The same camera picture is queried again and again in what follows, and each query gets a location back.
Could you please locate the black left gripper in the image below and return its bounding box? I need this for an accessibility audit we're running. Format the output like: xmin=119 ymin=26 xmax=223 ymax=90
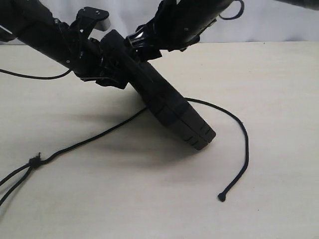
xmin=58 ymin=22 xmax=128 ymax=89

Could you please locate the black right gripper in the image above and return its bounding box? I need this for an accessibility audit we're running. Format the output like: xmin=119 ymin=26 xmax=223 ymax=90
xmin=126 ymin=16 xmax=162 ymax=61

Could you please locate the black plastic carry case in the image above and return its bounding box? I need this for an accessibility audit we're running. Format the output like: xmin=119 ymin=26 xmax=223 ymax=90
xmin=101 ymin=30 xmax=216 ymax=150

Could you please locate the black braided rope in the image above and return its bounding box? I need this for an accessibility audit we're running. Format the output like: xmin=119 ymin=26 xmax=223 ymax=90
xmin=0 ymin=98 xmax=250 ymax=203

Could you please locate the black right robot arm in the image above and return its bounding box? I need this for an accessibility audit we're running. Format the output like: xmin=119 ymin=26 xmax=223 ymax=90
xmin=125 ymin=0 xmax=245 ymax=61

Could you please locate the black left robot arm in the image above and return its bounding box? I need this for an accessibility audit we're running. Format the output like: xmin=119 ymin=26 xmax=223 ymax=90
xmin=0 ymin=0 xmax=128 ymax=89

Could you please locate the white backdrop curtain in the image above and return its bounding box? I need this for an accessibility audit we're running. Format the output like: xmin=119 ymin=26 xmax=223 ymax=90
xmin=0 ymin=0 xmax=319 ymax=46

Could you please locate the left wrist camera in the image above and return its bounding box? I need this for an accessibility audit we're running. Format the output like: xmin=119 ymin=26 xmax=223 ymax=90
xmin=76 ymin=6 xmax=111 ymax=32

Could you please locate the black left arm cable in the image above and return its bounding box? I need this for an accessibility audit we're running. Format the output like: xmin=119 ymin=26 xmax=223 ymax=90
xmin=0 ymin=68 xmax=71 ymax=80

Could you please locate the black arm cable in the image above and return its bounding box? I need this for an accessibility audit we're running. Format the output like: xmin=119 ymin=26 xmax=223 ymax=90
xmin=219 ymin=0 xmax=245 ymax=19
xmin=0 ymin=68 xmax=71 ymax=80

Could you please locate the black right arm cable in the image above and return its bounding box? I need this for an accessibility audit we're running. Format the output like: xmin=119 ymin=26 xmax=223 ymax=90
xmin=219 ymin=0 xmax=245 ymax=19

